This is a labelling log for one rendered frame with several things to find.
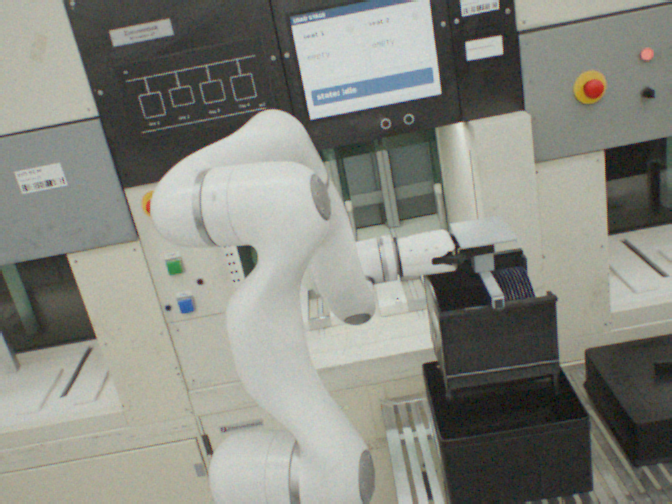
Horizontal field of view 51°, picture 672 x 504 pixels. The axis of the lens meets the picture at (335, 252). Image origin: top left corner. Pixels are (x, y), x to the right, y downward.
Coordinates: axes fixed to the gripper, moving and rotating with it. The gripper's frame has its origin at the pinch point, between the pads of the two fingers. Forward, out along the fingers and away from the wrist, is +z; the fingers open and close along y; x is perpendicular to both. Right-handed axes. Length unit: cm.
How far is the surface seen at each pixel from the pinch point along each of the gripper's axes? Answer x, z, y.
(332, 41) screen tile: 37, -20, -29
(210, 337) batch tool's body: -24, -61, -30
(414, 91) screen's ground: 23.8, -4.8, -29.8
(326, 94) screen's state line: 26.7, -23.0, -29.4
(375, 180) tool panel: -21, -13, -121
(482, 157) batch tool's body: 8.3, 6.9, -25.2
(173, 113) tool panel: 29, -55, -29
